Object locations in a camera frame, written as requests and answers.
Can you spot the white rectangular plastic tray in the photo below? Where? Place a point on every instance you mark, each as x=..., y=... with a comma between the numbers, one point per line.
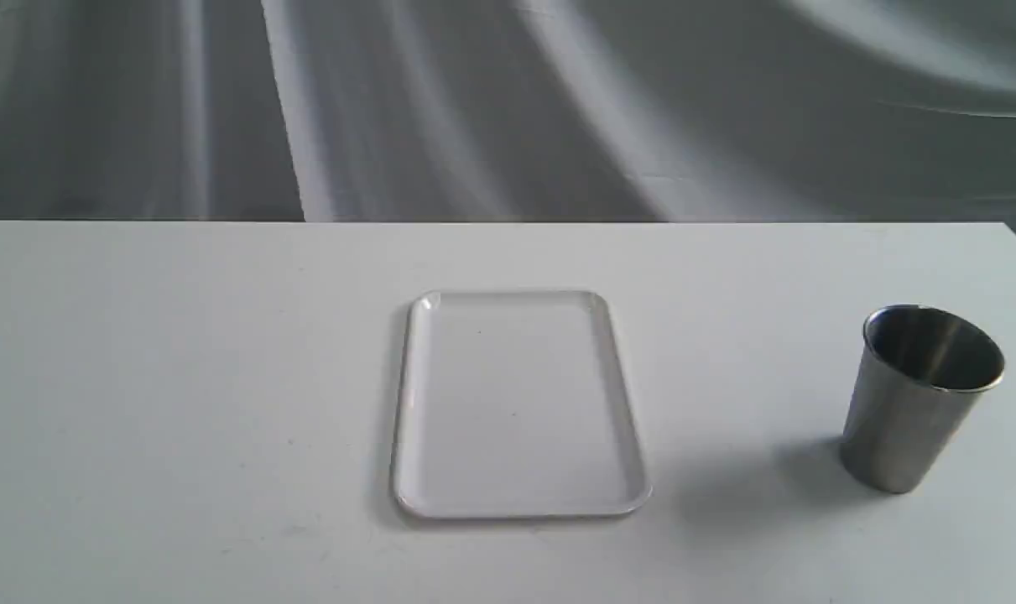
x=513, y=406

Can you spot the stainless steel cup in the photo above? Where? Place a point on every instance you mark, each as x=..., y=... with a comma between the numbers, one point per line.
x=921, y=372

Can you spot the grey fabric backdrop curtain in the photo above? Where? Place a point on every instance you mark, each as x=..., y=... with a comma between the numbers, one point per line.
x=508, y=111

